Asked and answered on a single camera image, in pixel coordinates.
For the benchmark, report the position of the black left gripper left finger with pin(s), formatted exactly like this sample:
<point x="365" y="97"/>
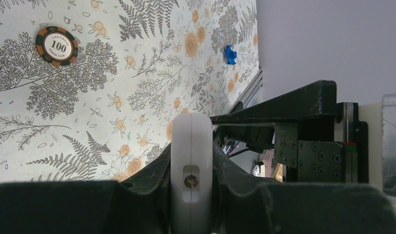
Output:
<point x="138" y="205"/>

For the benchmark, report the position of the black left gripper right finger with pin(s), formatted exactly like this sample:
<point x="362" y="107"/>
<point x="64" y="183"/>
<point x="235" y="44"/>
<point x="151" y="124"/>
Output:
<point x="246" y="204"/>

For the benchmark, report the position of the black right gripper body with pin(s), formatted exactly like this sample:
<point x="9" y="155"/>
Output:
<point x="312" y="142"/>

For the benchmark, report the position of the blue plastic piece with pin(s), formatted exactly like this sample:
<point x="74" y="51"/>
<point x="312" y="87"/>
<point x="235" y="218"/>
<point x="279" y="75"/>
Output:
<point x="230" y="55"/>

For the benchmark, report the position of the small round tape roll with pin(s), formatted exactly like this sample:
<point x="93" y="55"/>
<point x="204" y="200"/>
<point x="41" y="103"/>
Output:
<point x="57" y="46"/>

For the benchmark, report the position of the white red remote control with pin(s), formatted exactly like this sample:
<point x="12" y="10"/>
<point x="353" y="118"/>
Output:
<point x="191" y="174"/>

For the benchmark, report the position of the floral table mat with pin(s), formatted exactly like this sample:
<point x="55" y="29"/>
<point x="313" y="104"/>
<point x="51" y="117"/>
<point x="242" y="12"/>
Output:
<point x="140" y="64"/>

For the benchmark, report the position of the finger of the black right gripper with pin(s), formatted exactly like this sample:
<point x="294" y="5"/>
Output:
<point x="318" y="99"/>

